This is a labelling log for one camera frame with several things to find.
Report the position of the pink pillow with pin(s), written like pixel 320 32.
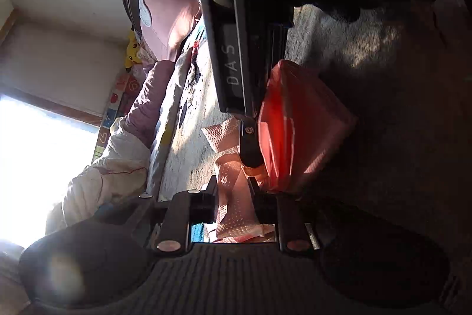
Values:
pixel 169 5

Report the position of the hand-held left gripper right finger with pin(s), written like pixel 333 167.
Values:
pixel 263 206

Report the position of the beige quilted duvet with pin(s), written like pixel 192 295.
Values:
pixel 110 171

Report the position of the bright window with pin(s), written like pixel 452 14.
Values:
pixel 37 160

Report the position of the spotted plush blanket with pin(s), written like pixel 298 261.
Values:
pixel 320 34

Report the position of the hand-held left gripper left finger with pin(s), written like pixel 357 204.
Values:
pixel 204 206

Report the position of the white patterned bedsheet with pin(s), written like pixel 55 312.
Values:
pixel 184 79

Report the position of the pink woven shopping bag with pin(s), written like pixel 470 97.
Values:
pixel 306 123

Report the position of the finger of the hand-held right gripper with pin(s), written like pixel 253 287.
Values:
pixel 250 149

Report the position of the purple quilted cloth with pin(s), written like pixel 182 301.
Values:
pixel 147 104

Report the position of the colourful wall mat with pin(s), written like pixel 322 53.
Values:
pixel 121 90

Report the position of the yellow plush toy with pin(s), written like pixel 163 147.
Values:
pixel 131 51

